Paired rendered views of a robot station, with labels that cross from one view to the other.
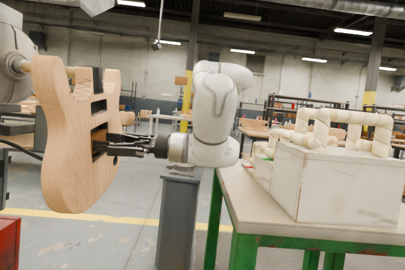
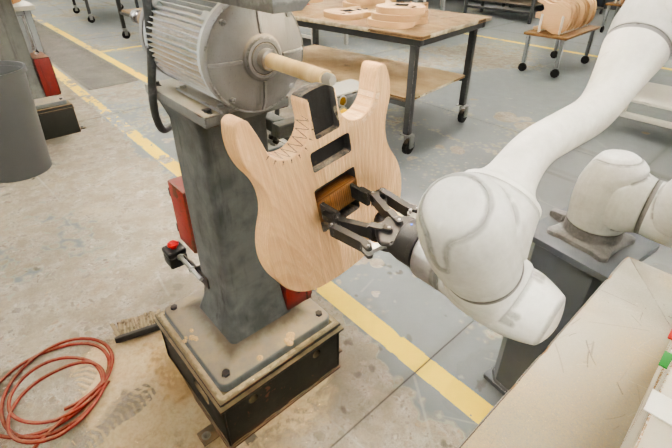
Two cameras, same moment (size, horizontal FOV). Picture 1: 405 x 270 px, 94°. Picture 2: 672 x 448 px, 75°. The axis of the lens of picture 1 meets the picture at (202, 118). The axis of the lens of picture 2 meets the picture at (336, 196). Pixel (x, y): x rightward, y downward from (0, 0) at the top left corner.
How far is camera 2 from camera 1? 0.41 m
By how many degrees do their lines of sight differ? 55
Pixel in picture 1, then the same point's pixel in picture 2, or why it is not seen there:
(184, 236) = not seen: hidden behind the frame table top
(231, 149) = (520, 318)
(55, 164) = (263, 240)
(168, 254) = (517, 368)
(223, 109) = (450, 266)
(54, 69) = (237, 141)
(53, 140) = (262, 210)
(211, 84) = (426, 212)
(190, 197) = (580, 300)
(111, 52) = not seen: outside the picture
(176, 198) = not seen: hidden behind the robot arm
